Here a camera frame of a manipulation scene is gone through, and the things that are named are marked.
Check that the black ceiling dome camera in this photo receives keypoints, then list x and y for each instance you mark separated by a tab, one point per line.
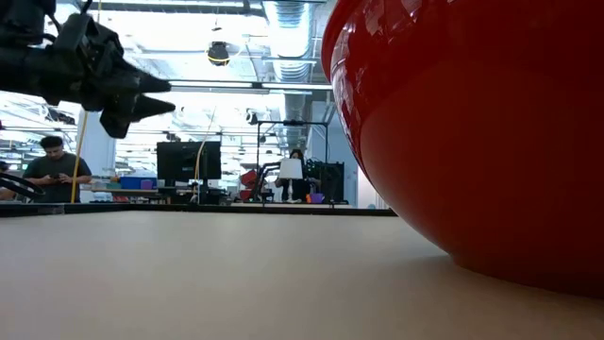
218	53

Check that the black phone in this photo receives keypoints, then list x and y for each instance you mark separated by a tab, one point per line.
55	176

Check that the black metal frame stand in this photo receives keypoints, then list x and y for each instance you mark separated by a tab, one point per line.
292	123

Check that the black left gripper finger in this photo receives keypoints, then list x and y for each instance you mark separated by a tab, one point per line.
151	84
137	111

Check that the black equipment rack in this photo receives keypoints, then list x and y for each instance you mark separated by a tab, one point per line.
330	181

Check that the blue storage box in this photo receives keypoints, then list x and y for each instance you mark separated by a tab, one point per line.
134	183

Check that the purple container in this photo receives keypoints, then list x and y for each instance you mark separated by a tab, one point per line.
316	198

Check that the white shade table lamp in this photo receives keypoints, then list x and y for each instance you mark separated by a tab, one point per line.
290	169

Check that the black computer monitor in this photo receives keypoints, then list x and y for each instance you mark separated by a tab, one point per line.
184	160

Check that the black table edge frame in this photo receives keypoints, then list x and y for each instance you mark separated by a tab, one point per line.
189	209

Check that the red robot arm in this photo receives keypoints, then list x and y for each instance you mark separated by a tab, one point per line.
248	181

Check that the red plastic bowl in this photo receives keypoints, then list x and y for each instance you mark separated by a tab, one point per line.
472	141

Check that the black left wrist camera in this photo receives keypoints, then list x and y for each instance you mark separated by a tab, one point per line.
89	40

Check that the person holding phone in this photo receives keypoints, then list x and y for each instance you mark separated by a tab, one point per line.
52	175

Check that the silver ventilation duct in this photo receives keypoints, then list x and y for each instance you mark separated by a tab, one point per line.
292	47

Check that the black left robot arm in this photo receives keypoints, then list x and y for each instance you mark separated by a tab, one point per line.
23	71

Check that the long ceiling light strip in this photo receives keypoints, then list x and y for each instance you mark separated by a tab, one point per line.
212	86

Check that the person behind lamp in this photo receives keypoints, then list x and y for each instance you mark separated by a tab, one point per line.
297	155

